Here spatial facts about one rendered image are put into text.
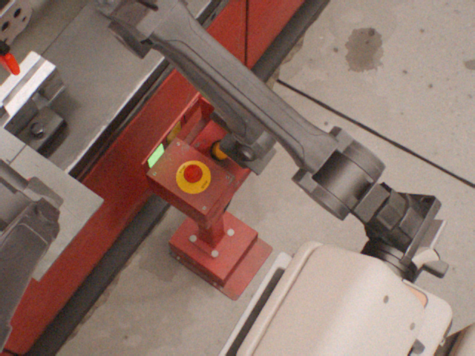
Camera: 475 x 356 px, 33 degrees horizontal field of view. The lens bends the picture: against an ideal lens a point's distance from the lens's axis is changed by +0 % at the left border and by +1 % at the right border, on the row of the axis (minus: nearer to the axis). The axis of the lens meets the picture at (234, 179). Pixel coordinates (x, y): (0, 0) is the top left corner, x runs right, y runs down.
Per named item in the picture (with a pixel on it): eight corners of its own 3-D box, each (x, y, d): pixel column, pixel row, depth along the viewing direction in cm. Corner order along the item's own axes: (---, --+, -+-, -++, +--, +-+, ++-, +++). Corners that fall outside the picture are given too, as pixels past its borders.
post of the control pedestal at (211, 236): (214, 248, 229) (207, 191, 178) (199, 238, 230) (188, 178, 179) (225, 233, 230) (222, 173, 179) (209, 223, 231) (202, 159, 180)
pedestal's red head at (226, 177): (207, 231, 175) (204, 207, 158) (149, 190, 178) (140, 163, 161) (260, 161, 180) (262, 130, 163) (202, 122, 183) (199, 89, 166)
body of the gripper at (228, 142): (236, 122, 162) (243, 112, 155) (275, 153, 162) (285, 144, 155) (217, 145, 160) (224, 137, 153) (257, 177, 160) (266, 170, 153)
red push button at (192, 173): (195, 190, 166) (194, 185, 162) (179, 179, 166) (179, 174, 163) (207, 176, 167) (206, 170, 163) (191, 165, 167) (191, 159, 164)
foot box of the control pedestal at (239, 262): (235, 302, 236) (235, 294, 225) (168, 254, 241) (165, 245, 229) (274, 248, 241) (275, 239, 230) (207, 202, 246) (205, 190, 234)
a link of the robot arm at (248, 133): (119, 36, 112) (168, -23, 112) (98, 22, 115) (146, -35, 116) (260, 172, 144) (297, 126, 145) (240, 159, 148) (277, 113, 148)
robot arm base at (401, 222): (407, 268, 116) (444, 201, 119) (372, 238, 113) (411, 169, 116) (367, 261, 124) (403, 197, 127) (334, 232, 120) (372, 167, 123)
